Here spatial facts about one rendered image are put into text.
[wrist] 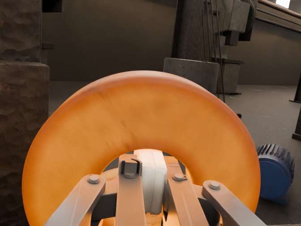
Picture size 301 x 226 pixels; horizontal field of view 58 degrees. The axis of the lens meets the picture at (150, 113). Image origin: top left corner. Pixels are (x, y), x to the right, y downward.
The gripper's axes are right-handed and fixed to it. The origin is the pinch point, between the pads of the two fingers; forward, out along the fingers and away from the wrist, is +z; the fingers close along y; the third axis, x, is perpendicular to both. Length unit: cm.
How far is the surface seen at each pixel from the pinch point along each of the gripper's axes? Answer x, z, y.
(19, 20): 8.6, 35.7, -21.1
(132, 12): 67, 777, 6
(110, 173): -6.8, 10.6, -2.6
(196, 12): 51, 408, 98
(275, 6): 174, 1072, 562
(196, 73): -20, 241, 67
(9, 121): -8.0, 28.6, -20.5
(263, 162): -62, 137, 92
